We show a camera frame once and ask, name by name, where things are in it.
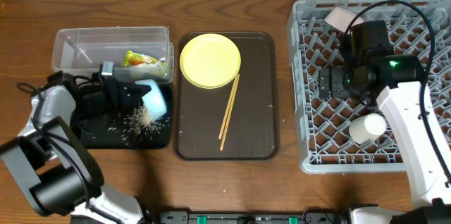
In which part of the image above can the light blue bowl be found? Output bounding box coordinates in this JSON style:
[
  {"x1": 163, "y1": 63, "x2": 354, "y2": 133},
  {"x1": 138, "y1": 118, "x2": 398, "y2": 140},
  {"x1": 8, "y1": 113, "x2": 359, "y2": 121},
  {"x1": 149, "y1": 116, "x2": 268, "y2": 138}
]
[{"x1": 135, "y1": 80, "x2": 167, "y2": 124}]

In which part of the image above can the pile of white rice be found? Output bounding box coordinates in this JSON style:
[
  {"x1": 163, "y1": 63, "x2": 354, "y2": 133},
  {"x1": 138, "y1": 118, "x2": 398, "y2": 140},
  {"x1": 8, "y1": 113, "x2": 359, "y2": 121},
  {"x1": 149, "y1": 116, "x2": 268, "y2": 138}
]
[{"x1": 106, "y1": 104, "x2": 171, "y2": 149}]

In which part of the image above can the green snack wrapper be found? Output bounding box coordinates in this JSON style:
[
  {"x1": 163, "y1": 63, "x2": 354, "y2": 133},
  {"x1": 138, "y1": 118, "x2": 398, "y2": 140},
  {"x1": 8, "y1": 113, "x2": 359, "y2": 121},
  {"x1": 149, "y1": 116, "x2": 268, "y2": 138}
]
[{"x1": 122, "y1": 51, "x2": 158, "y2": 68}]

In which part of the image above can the white tissue wad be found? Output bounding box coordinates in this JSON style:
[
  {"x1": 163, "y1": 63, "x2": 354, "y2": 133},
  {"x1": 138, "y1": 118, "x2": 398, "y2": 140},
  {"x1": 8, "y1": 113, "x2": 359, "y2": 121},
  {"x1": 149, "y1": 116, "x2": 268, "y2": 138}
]
[{"x1": 143, "y1": 58, "x2": 171, "y2": 80}]

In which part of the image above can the white green cup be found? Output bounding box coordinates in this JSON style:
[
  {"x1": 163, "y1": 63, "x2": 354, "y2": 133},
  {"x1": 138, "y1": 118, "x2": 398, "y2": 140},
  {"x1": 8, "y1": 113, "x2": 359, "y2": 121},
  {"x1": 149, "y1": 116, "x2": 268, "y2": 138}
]
[{"x1": 349, "y1": 113, "x2": 387, "y2": 144}]

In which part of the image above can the pink white bowl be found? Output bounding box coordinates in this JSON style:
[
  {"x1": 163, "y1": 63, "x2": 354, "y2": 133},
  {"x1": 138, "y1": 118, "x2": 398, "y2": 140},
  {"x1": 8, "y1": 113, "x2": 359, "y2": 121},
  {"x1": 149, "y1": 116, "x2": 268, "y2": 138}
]
[{"x1": 324, "y1": 7, "x2": 356, "y2": 32}]

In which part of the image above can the yellow plate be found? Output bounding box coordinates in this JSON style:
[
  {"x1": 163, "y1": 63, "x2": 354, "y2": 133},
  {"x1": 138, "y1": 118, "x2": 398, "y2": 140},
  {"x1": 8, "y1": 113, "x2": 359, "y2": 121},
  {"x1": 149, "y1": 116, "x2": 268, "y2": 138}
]
[{"x1": 180, "y1": 33, "x2": 242, "y2": 89}]

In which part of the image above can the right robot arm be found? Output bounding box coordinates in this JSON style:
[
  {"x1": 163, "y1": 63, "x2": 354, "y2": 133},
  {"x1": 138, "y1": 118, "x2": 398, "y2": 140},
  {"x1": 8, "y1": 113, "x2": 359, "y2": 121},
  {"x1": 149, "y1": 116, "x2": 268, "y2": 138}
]
[{"x1": 319, "y1": 55, "x2": 450, "y2": 223}]

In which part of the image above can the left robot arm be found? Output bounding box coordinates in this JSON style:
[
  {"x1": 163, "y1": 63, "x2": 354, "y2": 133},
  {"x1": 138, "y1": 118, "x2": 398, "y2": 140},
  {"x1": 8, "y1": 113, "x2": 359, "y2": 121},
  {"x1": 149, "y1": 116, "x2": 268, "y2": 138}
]
[{"x1": 1, "y1": 71, "x2": 157, "y2": 223}]

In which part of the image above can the grey dishwasher rack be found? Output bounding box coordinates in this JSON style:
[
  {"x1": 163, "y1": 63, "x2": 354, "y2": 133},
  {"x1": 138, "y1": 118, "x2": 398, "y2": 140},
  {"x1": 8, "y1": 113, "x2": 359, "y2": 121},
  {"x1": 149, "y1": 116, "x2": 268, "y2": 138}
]
[{"x1": 287, "y1": 0, "x2": 450, "y2": 174}]

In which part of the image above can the black plastic tray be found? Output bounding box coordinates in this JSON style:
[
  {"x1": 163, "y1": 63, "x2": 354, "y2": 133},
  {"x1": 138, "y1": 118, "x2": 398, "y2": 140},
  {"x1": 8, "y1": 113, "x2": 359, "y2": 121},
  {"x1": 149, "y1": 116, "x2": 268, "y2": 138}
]
[{"x1": 70, "y1": 83, "x2": 173, "y2": 149}]

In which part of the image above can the clear plastic bin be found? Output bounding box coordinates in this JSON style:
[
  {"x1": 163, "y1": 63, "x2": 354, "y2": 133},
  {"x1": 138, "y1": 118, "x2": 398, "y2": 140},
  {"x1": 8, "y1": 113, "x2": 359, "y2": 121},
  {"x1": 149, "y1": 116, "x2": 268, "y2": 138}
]
[{"x1": 51, "y1": 26, "x2": 174, "y2": 83}]

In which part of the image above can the wooden chopstick left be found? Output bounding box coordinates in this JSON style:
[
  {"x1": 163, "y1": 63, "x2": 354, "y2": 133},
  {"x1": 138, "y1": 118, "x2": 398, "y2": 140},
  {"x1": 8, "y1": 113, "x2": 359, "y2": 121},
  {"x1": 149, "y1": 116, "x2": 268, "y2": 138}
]
[{"x1": 218, "y1": 73, "x2": 240, "y2": 139}]

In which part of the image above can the wooden chopstick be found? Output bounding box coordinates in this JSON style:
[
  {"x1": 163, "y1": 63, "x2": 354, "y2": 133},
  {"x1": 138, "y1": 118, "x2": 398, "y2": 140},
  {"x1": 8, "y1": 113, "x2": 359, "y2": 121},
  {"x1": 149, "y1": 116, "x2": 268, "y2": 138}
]
[
  {"x1": 218, "y1": 73, "x2": 240, "y2": 139},
  {"x1": 220, "y1": 77, "x2": 240, "y2": 151}
]

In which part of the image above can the wooden chopstick right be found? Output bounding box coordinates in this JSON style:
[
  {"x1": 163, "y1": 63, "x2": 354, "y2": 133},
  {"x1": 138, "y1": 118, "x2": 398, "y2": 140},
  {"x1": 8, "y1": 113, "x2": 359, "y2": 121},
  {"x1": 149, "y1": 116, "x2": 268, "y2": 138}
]
[{"x1": 220, "y1": 77, "x2": 240, "y2": 151}]

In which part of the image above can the brown plastic serving tray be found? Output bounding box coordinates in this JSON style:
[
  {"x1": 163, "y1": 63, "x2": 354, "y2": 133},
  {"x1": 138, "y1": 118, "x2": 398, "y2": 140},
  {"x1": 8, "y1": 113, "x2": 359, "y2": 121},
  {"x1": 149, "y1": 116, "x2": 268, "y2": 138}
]
[{"x1": 174, "y1": 32, "x2": 279, "y2": 161}]

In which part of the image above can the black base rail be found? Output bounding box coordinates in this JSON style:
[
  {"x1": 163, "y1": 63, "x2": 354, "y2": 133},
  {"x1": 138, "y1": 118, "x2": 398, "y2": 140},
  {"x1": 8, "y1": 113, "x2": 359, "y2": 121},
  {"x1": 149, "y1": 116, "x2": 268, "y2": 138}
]
[{"x1": 159, "y1": 209, "x2": 350, "y2": 224}]

